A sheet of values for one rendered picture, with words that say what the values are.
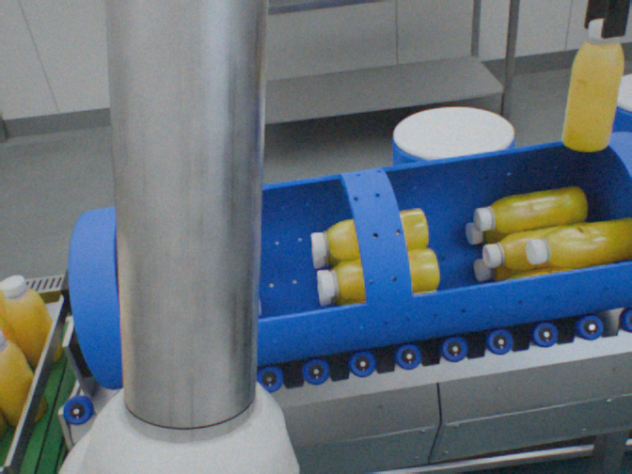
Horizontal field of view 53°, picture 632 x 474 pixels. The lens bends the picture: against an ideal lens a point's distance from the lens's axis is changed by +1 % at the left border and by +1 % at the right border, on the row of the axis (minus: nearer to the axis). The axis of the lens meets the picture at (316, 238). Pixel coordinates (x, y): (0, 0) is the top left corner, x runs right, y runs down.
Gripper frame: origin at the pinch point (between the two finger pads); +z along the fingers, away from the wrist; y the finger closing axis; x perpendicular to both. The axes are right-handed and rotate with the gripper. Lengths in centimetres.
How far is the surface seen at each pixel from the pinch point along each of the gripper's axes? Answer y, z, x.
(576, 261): -8.3, 35.6, 3.1
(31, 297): 10, 40, 92
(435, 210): 13.5, 36.9, 18.6
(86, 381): -4, 49, 82
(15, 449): -17, 47, 90
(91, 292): -11, 26, 74
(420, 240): -3.4, 30.8, 26.0
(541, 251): -6.7, 33.9, 8.0
